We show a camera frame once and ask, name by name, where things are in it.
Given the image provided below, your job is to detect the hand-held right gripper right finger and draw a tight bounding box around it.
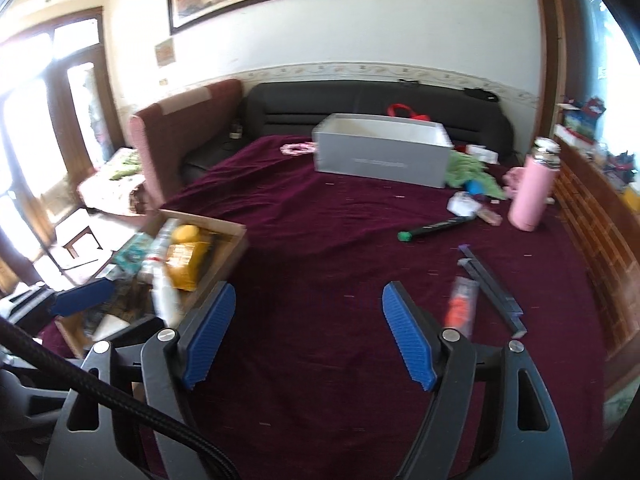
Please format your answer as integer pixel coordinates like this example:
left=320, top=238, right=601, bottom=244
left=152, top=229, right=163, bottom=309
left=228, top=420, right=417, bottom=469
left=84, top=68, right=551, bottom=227
left=382, top=281, right=573, bottom=480

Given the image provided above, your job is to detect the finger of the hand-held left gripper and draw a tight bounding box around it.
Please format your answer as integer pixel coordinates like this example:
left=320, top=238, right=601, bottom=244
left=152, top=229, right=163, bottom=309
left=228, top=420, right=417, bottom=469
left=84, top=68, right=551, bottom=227
left=49, top=278, right=117, bottom=318

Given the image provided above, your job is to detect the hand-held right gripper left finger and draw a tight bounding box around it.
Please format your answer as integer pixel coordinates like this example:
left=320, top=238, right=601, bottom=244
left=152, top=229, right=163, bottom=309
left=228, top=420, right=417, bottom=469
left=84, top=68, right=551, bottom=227
left=42, top=281, right=237, bottom=480

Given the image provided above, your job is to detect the tall white bottle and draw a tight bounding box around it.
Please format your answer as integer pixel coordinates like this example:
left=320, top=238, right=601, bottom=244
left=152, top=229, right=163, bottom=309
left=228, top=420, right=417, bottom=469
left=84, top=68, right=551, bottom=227
left=150, top=260, right=186, bottom=328

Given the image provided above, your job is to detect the teal packet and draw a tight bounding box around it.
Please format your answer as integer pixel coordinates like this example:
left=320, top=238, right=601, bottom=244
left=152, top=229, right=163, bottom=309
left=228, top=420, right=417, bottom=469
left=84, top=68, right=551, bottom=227
left=112, top=232, right=153, bottom=273

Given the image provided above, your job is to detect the yellow box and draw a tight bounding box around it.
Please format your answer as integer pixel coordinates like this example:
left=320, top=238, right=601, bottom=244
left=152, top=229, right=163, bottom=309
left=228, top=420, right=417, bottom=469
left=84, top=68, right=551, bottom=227
left=165, top=241, right=213, bottom=292

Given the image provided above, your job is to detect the yellow ball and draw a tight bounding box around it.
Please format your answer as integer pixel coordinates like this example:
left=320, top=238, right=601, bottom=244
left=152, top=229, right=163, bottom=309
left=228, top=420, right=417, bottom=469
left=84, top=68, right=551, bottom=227
left=170, top=224, right=201, bottom=246

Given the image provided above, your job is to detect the clear orange blister package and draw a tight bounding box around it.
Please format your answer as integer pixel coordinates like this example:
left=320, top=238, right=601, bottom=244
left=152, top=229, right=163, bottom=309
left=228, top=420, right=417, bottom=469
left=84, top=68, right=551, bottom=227
left=444, top=275, right=480, bottom=336

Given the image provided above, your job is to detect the white low stool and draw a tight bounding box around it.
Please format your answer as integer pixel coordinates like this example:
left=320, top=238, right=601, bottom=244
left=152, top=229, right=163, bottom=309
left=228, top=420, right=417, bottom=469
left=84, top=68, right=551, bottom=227
left=50, top=207, right=108, bottom=273

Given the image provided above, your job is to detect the grey-capped black marker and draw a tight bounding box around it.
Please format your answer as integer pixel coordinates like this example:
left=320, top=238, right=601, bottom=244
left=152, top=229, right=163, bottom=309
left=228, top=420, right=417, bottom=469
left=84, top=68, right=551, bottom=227
left=459, top=258, right=527, bottom=337

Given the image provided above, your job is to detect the purple-capped black marker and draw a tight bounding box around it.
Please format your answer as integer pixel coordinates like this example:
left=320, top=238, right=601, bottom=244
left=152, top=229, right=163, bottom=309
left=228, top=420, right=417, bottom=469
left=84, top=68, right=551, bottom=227
left=457, top=243, right=525, bottom=318

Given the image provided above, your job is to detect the green-capped black marker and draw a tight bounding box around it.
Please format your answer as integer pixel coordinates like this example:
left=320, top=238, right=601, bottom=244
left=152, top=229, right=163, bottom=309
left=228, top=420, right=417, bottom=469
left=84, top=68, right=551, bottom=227
left=397, top=215, right=476, bottom=242

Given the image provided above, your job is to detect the maroon blanket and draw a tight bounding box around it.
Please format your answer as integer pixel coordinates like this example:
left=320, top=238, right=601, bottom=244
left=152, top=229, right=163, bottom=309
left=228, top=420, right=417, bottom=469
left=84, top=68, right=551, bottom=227
left=37, top=134, right=608, bottom=480

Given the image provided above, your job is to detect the green patterned cushion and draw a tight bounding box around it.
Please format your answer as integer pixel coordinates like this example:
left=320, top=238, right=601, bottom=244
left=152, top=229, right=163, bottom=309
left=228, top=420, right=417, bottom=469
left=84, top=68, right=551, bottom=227
left=75, top=147, right=151, bottom=216

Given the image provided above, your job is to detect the white multi-port charger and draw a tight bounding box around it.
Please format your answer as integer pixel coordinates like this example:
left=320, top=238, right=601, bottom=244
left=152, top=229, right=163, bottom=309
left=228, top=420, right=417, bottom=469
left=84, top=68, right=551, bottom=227
left=446, top=192, right=483, bottom=218

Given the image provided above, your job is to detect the green cloth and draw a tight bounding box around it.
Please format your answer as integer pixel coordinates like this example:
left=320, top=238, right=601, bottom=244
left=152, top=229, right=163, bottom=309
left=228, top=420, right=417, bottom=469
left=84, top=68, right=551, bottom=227
left=444, top=151, right=506, bottom=200

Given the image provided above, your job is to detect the grey rectangular box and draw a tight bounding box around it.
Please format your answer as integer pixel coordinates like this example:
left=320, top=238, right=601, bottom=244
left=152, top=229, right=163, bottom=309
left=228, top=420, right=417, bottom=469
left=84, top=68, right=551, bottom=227
left=311, top=113, right=453, bottom=189

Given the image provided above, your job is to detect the pink water bottle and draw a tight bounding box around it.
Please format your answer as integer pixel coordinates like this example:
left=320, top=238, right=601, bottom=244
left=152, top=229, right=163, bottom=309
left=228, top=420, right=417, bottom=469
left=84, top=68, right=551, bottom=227
left=507, top=136, right=562, bottom=232

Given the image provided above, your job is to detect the small white box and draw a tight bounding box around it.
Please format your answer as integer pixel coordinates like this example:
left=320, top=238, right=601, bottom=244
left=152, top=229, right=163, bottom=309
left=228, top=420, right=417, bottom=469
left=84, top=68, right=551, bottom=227
left=465, top=144, right=499, bottom=163

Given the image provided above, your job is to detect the wooden glass door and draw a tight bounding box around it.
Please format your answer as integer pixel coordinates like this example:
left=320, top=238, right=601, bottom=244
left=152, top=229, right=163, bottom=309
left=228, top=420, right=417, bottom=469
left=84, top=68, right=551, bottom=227
left=0, top=7, right=126, bottom=301

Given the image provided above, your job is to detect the wooden cabinet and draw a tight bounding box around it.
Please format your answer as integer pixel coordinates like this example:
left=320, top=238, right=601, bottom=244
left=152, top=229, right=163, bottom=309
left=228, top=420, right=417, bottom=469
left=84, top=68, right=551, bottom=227
left=550, top=125, right=640, bottom=361

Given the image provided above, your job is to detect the red bag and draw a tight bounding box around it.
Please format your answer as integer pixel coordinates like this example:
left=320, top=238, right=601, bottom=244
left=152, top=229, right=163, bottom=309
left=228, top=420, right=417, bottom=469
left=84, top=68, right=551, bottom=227
left=386, top=102, right=431, bottom=122

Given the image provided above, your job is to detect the black sofa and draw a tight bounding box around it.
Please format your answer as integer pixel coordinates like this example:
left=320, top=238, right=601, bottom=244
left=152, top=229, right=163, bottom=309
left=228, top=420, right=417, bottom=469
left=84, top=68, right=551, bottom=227
left=180, top=81, right=515, bottom=186

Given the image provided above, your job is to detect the colourful cardboard box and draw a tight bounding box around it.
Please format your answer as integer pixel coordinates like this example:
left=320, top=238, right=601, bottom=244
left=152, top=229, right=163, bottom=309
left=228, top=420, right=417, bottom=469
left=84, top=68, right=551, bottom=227
left=555, top=96, right=608, bottom=143

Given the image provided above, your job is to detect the black braided cable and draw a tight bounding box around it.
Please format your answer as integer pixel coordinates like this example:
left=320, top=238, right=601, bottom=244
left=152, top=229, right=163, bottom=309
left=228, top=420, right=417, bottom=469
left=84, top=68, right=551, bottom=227
left=0, top=317, right=241, bottom=480

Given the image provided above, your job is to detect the small wall picture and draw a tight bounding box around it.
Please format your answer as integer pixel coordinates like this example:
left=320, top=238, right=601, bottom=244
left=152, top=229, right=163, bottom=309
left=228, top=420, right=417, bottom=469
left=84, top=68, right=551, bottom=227
left=154, top=37, right=176, bottom=67

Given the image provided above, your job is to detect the brown wooden post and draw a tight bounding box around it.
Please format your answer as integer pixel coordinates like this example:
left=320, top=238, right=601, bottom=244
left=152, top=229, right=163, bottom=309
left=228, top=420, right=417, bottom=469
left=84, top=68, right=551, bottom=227
left=530, top=0, right=568, bottom=136

